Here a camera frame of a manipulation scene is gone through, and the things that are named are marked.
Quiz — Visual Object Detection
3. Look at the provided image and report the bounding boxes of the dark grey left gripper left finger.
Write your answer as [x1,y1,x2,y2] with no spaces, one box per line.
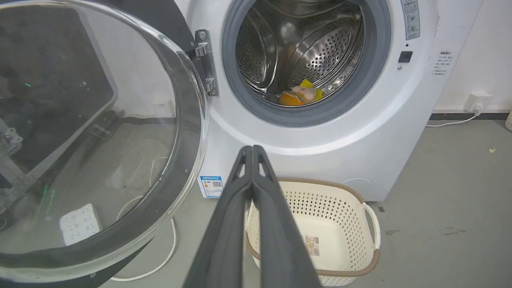
[183,146,253,288]

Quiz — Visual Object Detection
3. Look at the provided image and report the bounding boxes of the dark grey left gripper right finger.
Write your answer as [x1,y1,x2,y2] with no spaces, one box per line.
[252,145,323,288]

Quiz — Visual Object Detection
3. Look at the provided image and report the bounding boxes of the white front-load washing machine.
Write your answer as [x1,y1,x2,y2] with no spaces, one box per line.
[173,0,484,202]

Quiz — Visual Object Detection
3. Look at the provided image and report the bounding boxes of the round glass washing machine door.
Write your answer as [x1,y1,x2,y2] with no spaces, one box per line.
[0,0,210,288]

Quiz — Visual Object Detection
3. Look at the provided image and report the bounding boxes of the metal door hinge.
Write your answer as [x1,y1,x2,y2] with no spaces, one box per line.
[188,29,219,97]

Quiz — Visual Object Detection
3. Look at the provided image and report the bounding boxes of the blue energy label sticker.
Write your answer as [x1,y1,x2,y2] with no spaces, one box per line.
[200,175,224,199]

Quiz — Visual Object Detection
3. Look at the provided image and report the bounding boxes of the cream perforated laundry basket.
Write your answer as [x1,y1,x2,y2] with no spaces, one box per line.
[245,177,381,287]

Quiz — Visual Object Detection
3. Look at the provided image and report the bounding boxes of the white power strip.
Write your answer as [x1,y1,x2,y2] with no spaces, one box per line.
[60,204,102,246]

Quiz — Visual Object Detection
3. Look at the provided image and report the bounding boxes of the orange yellow clothes in drum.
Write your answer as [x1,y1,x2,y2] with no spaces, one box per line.
[279,79,323,106]

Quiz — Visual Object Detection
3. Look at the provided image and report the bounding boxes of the white power strip cable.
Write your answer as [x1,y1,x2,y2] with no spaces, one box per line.
[110,156,177,282]

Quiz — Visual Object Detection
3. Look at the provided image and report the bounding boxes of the white plug cable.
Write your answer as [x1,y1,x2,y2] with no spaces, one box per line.
[426,105,483,128]

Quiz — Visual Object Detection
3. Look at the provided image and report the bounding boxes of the white wall plug adapter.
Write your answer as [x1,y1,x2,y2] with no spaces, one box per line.
[465,91,494,113]

